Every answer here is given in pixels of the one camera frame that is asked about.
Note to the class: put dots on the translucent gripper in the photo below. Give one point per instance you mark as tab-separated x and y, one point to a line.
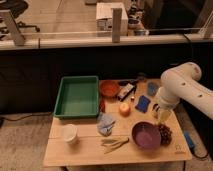
163	115

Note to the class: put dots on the orange apple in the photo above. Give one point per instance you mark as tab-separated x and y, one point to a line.
124	109

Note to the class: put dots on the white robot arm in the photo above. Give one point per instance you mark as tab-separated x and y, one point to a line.
182	82

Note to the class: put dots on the blue small cup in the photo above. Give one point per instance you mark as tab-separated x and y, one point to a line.
152	88

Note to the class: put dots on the white paper cup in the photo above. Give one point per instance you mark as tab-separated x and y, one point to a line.
70	133

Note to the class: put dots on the bunch of dark grapes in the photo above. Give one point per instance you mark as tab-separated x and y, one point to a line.
166	134

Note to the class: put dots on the blue sponge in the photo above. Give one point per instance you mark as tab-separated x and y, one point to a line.
143	104

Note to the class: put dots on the purple bowl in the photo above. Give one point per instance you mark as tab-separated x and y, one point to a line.
146	136

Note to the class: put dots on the black white box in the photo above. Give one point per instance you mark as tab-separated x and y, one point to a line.
125	91

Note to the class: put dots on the dark small jar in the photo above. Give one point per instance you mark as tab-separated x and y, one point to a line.
141	77

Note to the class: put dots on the light blue cloth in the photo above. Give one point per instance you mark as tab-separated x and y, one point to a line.
105	123

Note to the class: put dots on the orange bowl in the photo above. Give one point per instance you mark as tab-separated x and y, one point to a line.
109	88

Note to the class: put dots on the red small object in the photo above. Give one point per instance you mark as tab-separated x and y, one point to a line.
102	105

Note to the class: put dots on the green plastic tray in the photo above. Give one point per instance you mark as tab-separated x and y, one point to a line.
77	97

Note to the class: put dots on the white cardboard box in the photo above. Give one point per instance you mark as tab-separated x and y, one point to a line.
104	13

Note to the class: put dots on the wooden post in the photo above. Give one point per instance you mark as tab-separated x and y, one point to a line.
116	24

